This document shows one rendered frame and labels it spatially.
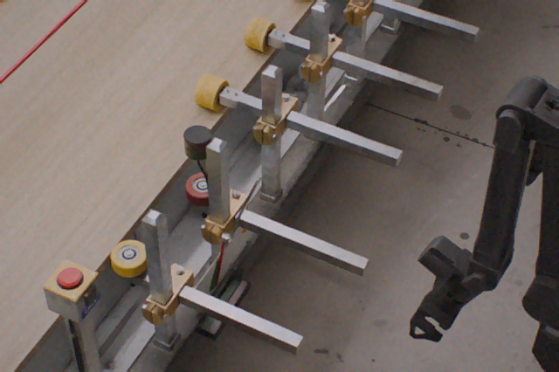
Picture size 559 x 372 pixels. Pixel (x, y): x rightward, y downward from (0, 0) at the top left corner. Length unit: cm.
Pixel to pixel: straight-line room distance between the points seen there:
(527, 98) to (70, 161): 125
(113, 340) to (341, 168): 145
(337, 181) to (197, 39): 105
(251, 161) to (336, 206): 78
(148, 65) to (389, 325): 114
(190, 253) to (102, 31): 64
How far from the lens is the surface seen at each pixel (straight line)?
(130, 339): 259
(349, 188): 373
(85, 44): 289
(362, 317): 339
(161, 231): 216
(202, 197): 247
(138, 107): 269
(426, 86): 268
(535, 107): 167
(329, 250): 242
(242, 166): 293
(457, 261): 199
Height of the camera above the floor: 273
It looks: 47 degrees down
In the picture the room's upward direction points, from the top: 1 degrees clockwise
